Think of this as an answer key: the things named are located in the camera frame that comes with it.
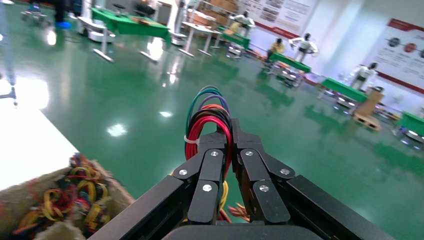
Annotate white wall poster with pictures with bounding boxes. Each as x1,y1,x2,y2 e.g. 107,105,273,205
238,0,319,40

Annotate white table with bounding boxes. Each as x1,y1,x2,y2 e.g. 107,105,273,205
178,20,223,58

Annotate green cloth covered table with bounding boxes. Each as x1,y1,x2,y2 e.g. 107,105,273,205
216,25,252,51
320,77,369,104
90,7,172,64
395,111,424,137
268,52,313,75

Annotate white humanoid robot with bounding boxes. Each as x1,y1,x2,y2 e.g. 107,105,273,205
349,62,379,91
288,32,320,63
231,9,257,38

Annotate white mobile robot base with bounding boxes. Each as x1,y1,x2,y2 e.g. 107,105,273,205
76,15,116,44

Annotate grey stand pole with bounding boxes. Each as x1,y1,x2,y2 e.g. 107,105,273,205
0,0,18,108

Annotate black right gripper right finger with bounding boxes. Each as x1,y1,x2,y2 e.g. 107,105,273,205
231,118,296,224

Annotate person in yellow shirt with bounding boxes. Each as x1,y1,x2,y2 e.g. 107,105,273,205
268,38,286,57

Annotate red white wall poster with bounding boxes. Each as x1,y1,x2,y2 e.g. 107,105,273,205
372,18,424,95

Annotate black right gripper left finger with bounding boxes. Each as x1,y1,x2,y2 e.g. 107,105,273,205
173,132,229,223

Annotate cardboard box on wooden pallet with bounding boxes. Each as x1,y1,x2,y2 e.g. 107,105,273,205
351,86,386,133

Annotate brown cardboard compartment box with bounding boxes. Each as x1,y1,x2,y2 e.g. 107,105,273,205
0,158,137,240

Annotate person with blue shoes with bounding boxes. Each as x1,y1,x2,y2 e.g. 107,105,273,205
52,0,73,30

